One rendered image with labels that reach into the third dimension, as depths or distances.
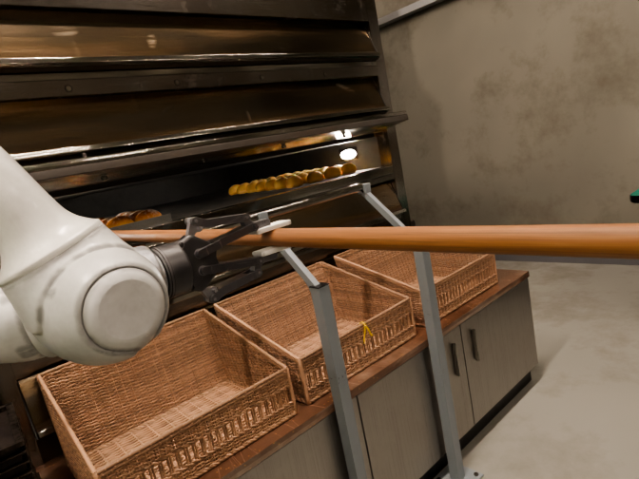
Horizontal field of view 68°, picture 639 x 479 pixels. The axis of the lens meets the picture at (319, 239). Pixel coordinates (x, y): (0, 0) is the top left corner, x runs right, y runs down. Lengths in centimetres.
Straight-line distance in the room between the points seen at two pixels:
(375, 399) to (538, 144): 320
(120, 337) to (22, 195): 15
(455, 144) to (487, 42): 92
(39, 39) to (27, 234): 128
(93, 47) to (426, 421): 170
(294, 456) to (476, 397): 96
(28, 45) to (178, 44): 47
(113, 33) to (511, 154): 351
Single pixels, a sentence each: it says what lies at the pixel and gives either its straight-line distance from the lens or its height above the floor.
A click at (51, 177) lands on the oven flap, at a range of 148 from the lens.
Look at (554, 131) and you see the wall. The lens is 438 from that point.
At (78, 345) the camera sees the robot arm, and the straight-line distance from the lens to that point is 44.
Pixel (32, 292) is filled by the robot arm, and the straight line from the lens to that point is 46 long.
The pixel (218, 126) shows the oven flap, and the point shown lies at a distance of 185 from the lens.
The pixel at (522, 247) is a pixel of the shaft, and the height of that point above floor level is 119.
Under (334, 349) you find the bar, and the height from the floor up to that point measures 76.
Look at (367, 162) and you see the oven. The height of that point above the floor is 122.
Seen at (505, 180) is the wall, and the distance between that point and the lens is 459.
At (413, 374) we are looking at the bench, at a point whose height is 48.
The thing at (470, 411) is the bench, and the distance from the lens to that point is 215.
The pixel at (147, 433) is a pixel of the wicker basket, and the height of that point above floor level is 59.
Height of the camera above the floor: 132
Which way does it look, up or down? 10 degrees down
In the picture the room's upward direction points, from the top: 11 degrees counter-clockwise
